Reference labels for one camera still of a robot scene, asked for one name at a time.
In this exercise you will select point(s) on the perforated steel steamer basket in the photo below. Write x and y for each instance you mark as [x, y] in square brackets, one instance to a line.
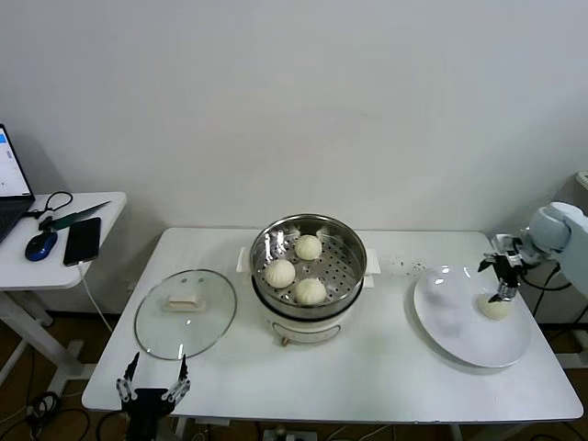
[353, 257]

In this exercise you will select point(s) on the white cabinet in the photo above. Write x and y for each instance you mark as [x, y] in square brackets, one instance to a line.
[583, 177]

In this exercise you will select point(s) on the black smartphone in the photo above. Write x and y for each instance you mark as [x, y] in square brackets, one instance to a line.
[82, 241]

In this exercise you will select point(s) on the white side table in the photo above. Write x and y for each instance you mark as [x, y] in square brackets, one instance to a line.
[27, 275]

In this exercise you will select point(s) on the white steamed baozi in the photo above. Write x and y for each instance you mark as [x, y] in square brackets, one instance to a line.
[495, 311]
[308, 247]
[310, 290]
[279, 273]

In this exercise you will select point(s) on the green and grey knife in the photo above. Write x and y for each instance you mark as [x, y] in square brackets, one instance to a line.
[69, 219]

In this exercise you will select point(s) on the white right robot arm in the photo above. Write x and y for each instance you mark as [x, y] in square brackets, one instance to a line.
[551, 225]

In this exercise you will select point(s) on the blue computer mouse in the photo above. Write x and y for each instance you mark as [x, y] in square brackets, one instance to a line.
[40, 245]

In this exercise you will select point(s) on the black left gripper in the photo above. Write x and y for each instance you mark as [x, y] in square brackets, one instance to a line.
[147, 411]

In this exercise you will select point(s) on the black open laptop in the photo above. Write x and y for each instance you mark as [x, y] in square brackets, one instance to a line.
[9, 184]

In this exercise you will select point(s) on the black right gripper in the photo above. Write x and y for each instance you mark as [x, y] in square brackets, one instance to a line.
[509, 274]

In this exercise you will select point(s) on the large white plate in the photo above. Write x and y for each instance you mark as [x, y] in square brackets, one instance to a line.
[459, 321]

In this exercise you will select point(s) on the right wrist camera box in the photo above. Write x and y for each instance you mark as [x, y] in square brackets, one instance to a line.
[505, 243]

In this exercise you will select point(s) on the round glass pot lid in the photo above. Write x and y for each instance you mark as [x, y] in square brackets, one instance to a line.
[206, 317]

